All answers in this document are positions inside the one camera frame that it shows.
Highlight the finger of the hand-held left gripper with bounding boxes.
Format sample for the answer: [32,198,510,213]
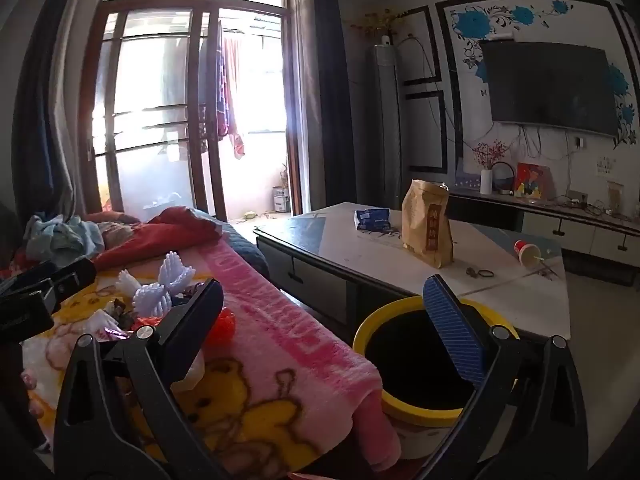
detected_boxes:
[30,257,97,302]

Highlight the black and white tv cabinet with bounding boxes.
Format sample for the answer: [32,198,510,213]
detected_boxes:
[447,187,640,273]

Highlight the hanging laundry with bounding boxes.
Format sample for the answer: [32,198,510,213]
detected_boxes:
[200,20,247,161]

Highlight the brown paper bag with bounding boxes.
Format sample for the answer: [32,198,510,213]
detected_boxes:
[402,179,455,269]

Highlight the crumpled white wrapper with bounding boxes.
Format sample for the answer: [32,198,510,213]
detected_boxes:
[86,309,128,338]

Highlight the red paper cup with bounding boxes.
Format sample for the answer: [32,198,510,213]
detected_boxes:
[514,240,551,267]

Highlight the yellow rimmed trash bin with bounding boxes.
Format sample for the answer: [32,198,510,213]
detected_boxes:
[352,296,521,461]

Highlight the grey tower air conditioner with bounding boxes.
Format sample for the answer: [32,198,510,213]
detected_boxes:
[371,44,403,211]

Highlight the dark blue curtain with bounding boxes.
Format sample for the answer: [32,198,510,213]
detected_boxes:
[312,0,358,208]

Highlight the light blue cloth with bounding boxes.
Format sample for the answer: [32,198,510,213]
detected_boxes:
[24,215,106,266]

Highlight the round handled decorative basket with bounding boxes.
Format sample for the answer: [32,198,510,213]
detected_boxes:
[490,161,516,196]

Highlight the white topped coffee table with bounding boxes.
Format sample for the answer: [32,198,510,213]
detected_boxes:
[254,202,572,356]

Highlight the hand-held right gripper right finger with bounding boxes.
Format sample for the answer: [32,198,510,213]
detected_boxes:
[422,274,590,480]

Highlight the red cloth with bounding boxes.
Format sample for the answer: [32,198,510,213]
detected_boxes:
[92,206,223,271]

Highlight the white vase with red flowers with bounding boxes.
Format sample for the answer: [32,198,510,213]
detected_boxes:
[472,141,510,196]

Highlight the dark blue sofa cushion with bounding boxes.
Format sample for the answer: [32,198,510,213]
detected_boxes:
[220,220,271,278]

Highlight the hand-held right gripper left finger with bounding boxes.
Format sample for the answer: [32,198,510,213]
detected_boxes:
[52,277,226,480]

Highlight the wall mounted television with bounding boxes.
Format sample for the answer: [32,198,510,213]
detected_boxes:
[480,40,621,137]

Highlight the pink printed blanket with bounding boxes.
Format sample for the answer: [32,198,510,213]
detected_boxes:
[20,240,401,480]

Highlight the small white ruffled plastic piece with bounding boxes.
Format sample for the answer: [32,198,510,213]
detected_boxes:
[116,269,143,297]

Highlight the brown framed sliding door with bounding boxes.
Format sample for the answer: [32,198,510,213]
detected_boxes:
[80,0,306,221]

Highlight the orange plastic wrapper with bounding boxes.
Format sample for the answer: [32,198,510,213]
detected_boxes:
[207,308,237,348]

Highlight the blue plastic packet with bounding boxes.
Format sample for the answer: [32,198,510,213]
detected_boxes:
[354,207,392,232]

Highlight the yellow artificial flowers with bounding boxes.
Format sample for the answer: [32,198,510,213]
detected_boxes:
[350,10,408,41]

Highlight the grey and blue curtain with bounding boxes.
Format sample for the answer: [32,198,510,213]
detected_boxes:
[10,0,108,221]

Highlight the red framed picture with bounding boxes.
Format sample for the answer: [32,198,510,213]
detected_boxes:
[515,162,551,200]

